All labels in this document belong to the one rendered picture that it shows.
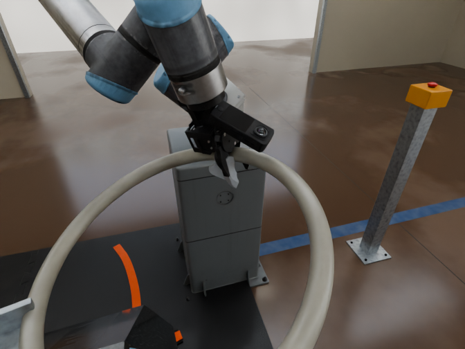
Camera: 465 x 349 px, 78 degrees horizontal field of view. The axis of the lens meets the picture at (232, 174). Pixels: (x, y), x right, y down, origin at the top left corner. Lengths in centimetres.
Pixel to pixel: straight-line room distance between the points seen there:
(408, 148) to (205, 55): 134
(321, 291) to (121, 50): 49
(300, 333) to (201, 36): 40
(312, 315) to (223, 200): 100
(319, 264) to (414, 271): 179
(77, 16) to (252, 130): 40
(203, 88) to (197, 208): 90
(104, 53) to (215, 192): 83
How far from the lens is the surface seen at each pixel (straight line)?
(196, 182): 122
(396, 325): 188
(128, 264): 197
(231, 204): 134
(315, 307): 37
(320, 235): 41
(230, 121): 50
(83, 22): 67
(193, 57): 45
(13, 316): 57
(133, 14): 58
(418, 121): 161
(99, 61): 60
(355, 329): 178
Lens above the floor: 148
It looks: 34 degrees down
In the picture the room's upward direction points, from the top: straight up
